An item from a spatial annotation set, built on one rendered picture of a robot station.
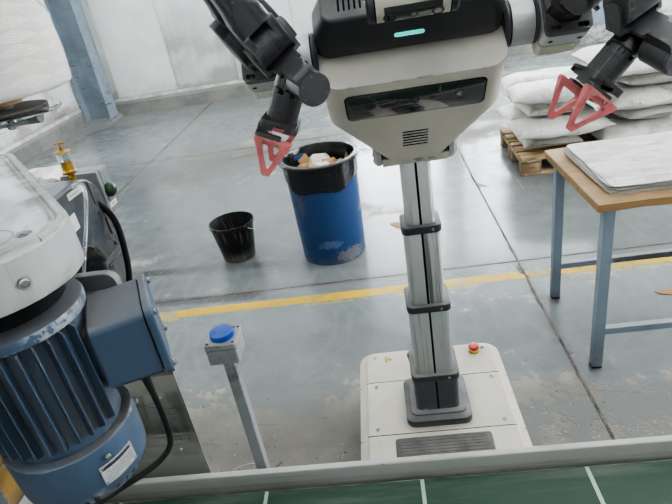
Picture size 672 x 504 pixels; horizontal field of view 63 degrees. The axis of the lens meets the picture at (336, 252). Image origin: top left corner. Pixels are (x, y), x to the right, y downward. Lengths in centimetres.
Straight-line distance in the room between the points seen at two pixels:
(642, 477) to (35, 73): 152
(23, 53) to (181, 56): 864
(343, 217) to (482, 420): 169
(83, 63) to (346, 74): 855
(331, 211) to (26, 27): 260
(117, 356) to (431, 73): 80
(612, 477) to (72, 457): 128
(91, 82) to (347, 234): 694
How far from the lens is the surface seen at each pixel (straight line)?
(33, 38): 69
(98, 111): 970
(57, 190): 105
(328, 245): 326
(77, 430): 70
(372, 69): 117
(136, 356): 66
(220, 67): 917
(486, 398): 195
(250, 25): 96
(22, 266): 58
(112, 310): 66
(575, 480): 160
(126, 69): 963
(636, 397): 241
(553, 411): 230
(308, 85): 93
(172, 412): 164
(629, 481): 162
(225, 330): 139
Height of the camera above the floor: 160
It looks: 27 degrees down
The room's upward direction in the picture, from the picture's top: 10 degrees counter-clockwise
